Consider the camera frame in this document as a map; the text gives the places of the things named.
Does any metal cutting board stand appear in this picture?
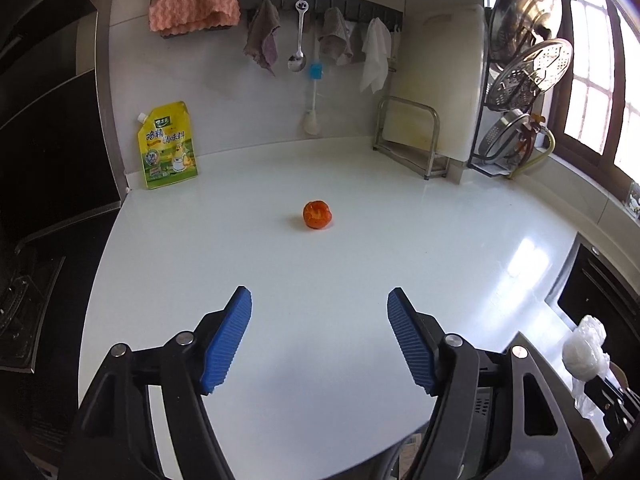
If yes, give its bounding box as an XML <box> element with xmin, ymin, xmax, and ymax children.
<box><xmin>372</xmin><ymin>97</ymin><xmax>449</xmax><ymax>181</ymax></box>

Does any white plastic bag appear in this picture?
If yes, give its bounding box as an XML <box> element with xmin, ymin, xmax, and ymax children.
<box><xmin>562</xmin><ymin>314</ymin><xmax>612</xmax><ymax>417</ymax></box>

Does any perforated metal steamer plate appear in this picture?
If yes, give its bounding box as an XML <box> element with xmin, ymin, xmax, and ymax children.
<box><xmin>490</xmin><ymin>39</ymin><xmax>574</xmax><ymax>111</ymax></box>

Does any grey brown rag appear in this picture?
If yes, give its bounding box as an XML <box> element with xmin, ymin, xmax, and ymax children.
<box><xmin>319</xmin><ymin>6</ymin><xmax>353</xmax><ymax>66</ymax></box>

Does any yellow seasoning pouch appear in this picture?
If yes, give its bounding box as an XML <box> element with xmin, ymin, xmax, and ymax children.
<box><xmin>136</xmin><ymin>101</ymin><xmax>199</xmax><ymax>190</ymax></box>

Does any black wire lid rack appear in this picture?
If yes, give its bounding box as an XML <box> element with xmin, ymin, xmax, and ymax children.
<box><xmin>467</xmin><ymin>5</ymin><xmax>551</xmax><ymax>178</ymax></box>

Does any grey purple rag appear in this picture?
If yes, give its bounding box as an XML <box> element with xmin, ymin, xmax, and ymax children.
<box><xmin>243</xmin><ymin>0</ymin><xmax>281</xmax><ymax>77</ymax></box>

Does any white wall hook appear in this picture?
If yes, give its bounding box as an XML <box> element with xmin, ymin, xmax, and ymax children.
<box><xmin>390</xmin><ymin>25</ymin><xmax>403</xmax><ymax>73</ymax></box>

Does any large metal pot lid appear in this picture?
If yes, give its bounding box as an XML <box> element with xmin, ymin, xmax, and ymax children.
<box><xmin>487</xmin><ymin>0</ymin><xmax>565</xmax><ymax>66</ymax></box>

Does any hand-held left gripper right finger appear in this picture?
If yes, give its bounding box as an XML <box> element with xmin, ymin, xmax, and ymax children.
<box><xmin>387</xmin><ymin>287</ymin><xmax>583</xmax><ymax>480</ymax></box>

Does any white hanging cloth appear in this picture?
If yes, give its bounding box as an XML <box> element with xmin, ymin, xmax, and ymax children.
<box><xmin>361</xmin><ymin>17</ymin><xmax>392</xmax><ymax>94</ymax></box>

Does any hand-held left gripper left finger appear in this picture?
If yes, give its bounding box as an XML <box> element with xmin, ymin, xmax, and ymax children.
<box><xmin>75</xmin><ymin>286</ymin><xmax>252</xmax><ymax>480</ymax></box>

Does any copper gas valve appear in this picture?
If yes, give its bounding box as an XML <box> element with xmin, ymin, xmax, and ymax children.
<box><xmin>517</xmin><ymin>112</ymin><xmax>546</xmax><ymax>158</ymax></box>

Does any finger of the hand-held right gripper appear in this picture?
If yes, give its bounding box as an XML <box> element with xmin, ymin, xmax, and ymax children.
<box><xmin>584</xmin><ymin>367</ymin><xmax>632</xmax><ymax>413</ymax></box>

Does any metal spoon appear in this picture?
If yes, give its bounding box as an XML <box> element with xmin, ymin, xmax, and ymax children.
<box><xmin>287</xmin><ymin>0</ymin><xmax>308</xmax><ymax>73</ymax></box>

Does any white cutting board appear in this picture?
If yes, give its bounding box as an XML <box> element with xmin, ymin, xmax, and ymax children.
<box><xmin>385</xmin><ymin>4</ymin><xmax>487</xmax><ymax>161</ymax></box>

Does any black sink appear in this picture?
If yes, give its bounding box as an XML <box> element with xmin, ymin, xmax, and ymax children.
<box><xmin>545</xmin><ymin>232</ymin><xmax>640</xmax><ymax>361</ymax></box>

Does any grey wall hook rail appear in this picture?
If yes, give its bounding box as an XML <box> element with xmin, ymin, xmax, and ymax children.
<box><xmin>239</xmin><ymin>0</ymin><xmax>405</xmax><ymax>23</ymax></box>

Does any white brush with blue collar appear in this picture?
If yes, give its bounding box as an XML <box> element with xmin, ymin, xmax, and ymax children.
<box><xmin>300</xmin><ymin>42</ymin><xmax>323</xmax><ymax>136</ymax></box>

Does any yellow gas hose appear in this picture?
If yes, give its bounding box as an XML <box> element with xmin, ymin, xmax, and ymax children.
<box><xmin>507</xmin><ymin>130</ymin><xmax>557</xmax><ymax>179</ymax></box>

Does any brown framed window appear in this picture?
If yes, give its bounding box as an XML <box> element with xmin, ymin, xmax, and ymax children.
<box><xmin>482</xmin><ymin>0</ymin><xmax>640</xmax><ymax>186</ymax></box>

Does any pink waffle cloth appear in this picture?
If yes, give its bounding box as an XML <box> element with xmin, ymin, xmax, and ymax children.
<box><xmin>148</xmin><ymin>0</ymin><xmax>241</xmax><ymax>33</ymax></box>

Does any small red orange tomato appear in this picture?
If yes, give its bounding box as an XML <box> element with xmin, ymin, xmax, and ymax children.
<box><xmin>302</xmin><ymin>200</ymin><xmax>335</xmax><ymax>231</ymax></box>

